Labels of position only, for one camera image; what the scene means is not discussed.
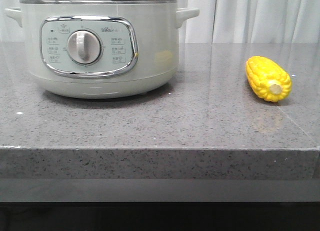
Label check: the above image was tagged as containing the yellow corn cob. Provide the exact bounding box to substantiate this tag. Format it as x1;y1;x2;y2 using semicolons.
245;56;292;103

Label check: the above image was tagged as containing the pale green electric cooking pot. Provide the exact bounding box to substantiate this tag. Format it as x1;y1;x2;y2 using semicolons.
4;0;200;99

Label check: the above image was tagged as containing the white curtain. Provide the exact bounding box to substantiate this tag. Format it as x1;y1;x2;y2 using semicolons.
0;0;320;44

